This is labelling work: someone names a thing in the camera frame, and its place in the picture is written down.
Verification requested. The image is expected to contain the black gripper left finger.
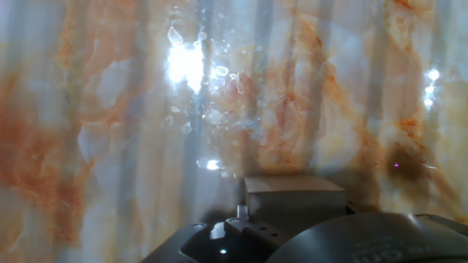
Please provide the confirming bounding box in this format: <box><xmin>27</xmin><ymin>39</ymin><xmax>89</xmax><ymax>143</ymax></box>
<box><xmin>141</xmin><ymin>204</ymin><xmax>293</xmax><ymax>263</ymax></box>

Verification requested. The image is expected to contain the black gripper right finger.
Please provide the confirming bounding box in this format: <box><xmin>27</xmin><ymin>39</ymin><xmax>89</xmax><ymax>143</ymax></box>
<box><xmin>345</xmin><ymin>202</ymin><xmax>468</xmax><ymax>235</ymax></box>

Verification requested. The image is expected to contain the small wooden cube block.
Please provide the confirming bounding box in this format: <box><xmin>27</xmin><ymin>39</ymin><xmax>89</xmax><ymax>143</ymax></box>
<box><xmin>244</xmin><ymin>175</ymin><xmax>347</xmax><ymax>237</ymax></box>

